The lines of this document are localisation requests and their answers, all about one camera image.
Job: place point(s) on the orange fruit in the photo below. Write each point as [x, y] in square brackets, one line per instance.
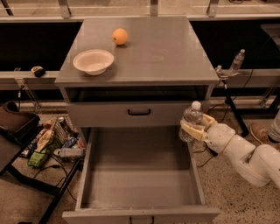
[120, 36]

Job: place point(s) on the green snack bag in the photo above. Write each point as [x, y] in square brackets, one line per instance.
[37, 159]

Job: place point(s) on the open grey bottom drawer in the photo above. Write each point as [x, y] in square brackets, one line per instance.
[139, 176]

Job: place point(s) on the black side table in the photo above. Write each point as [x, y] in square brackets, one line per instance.
[20, 202]

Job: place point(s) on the clear water bottle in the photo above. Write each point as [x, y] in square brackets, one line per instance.
[193, 114]

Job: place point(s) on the white bowl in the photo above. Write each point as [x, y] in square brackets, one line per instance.
[93, 62]

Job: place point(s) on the wire basket of snacks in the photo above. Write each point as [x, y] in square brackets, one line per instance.
[58, 139]

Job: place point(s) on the grey drawer cabinet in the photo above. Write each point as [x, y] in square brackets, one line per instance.
[162, 61]

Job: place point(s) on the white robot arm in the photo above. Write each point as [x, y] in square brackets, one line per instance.
[257, 164]

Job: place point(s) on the small background water bottle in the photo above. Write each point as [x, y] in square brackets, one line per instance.
[237, 63]

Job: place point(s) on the brown bag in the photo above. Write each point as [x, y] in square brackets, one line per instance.
[17, 126]

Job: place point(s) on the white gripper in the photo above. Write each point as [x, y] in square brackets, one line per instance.
[218, 137]

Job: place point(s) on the black yellow tape measure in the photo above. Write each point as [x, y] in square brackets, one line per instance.
[38, 71]

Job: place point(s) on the tan shoe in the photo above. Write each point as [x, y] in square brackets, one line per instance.
[261, 135]

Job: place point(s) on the closed grey upper drawer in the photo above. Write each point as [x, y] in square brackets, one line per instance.
[126, 114]

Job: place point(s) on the black tripod stand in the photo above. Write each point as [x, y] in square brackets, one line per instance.
[229, 101]

